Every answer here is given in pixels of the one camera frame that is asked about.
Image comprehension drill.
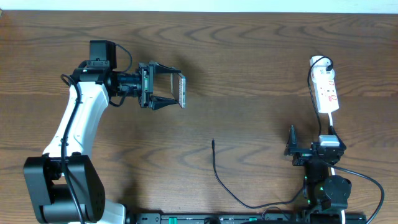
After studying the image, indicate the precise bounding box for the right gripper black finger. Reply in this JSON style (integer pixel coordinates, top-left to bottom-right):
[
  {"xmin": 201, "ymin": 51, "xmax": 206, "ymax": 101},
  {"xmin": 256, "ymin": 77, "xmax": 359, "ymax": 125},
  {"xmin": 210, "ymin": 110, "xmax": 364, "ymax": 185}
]
[
  {"xmin": 332, "ymin": 125, "xmax": 346, "ymax": 149},
  {"xmin": 284, "ymin": 125, "xmax": 298, "ymax": 156}
]

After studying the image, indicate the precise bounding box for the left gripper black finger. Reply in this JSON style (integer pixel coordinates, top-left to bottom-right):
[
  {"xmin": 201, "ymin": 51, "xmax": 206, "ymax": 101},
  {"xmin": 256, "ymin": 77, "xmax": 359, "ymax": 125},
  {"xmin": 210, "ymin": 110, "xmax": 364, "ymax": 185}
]
[
  {"xmin": 154, "ymin": 62, "xmax": 181, "ymax": 74},
  {"xmin": 150, "ymin": 95, "xmax": 178, "ymax": 110}
]

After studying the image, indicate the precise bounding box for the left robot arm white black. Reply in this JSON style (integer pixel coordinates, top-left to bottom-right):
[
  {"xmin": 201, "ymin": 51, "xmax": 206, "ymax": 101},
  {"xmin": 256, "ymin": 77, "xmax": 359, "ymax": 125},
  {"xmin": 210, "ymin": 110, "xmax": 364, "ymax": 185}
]
[{"xmin": 23, "ymin": 59, "xmax": 187, "ymax": 223}]

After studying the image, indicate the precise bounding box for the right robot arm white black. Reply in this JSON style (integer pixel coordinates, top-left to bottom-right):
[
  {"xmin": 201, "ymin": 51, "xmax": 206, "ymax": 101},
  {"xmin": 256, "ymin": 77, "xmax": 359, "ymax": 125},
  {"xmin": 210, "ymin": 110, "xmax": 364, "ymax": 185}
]
[{"xmin": 284, "ymin": 126, "xmax": 351, "ymax": 223}]

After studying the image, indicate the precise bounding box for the white power strip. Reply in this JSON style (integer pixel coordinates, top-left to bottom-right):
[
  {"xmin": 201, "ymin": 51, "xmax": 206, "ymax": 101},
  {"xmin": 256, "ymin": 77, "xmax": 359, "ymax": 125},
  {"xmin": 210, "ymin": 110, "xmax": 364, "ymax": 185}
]
[{"xmin": 310, "ymin": 55, "xmax": 339, "ymax": 114}]

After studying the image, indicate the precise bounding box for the black usb charger cable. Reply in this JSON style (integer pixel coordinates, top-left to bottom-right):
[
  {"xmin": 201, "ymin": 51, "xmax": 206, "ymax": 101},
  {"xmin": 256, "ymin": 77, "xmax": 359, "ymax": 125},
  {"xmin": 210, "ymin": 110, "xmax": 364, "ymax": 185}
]
[{"xmin": 211, "ymin": 55, "xmax": 335, "ymax": 210}]

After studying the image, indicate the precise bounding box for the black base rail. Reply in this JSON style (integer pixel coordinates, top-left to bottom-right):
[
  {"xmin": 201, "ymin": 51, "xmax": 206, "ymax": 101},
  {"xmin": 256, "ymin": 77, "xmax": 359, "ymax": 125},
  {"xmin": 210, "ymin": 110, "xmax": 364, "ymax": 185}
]
[{"xmin": 124, "ymin": 212, "xmax": 368, "ymax": 224}]

